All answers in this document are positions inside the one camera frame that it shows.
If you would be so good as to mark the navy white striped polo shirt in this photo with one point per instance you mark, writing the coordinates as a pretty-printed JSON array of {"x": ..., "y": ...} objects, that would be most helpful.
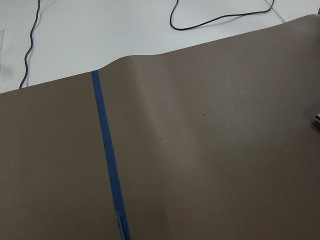
[{"x": 317, "y": 118}]

